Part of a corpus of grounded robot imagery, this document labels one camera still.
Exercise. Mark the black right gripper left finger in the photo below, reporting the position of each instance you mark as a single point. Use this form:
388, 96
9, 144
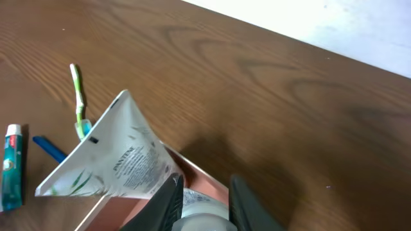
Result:
162, 210

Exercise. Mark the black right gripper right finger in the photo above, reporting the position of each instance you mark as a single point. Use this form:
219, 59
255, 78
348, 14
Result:
245, 210

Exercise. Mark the white cosmetic tube gold cap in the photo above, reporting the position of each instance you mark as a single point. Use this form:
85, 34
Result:
120, 157

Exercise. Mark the green white toothbrush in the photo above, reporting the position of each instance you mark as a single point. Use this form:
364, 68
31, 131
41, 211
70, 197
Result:
82, 125

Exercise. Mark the blue disposable razor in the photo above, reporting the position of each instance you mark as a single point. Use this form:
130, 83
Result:
49, 148

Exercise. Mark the teal toothpaste tube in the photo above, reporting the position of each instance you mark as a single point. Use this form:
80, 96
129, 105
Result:
11, 185

